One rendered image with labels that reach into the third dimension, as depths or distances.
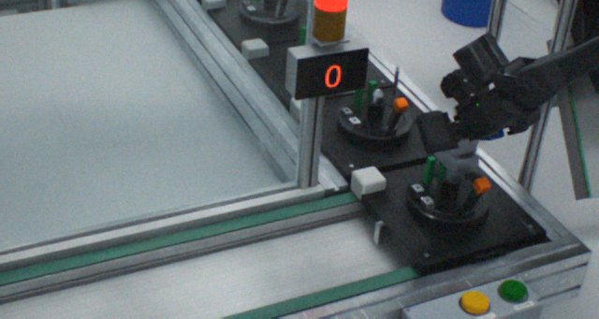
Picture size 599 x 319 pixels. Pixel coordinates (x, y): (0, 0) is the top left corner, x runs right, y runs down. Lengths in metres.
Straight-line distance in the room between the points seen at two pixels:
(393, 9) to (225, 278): 1.18
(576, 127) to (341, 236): 0.43
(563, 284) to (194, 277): 0.60
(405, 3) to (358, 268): 1.15
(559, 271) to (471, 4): 1.02
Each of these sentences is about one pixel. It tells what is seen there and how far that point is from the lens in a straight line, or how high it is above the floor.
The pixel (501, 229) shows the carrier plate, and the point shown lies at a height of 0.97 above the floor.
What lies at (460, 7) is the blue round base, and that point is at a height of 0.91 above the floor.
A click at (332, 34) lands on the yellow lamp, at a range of 1.42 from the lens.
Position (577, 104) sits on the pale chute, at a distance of 1.69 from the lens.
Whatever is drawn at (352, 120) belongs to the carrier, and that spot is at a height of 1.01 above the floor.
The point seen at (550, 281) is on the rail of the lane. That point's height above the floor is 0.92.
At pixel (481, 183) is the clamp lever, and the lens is 1.50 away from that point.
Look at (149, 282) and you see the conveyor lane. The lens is 1.49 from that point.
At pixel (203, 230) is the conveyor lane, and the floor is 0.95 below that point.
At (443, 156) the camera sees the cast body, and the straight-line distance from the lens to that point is 1.54.
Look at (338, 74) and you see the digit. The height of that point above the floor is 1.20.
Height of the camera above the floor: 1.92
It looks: 34 degrees down
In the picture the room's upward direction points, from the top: 5 degrees clockwise
